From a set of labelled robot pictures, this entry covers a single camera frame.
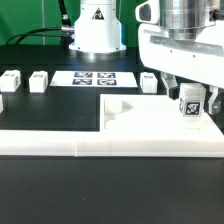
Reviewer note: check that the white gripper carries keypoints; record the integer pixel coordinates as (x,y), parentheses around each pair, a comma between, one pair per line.
(201,60)

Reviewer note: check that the white square table top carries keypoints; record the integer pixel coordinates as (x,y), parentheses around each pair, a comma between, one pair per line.
(154,114)

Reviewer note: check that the white sheet with tags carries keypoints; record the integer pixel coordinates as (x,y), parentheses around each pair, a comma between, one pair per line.
(94,79)

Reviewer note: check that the white L-shaped obstacle fence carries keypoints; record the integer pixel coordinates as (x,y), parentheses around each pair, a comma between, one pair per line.
(107,143)

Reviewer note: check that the white part at left edge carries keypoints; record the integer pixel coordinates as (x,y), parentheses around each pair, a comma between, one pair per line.
(1,104)

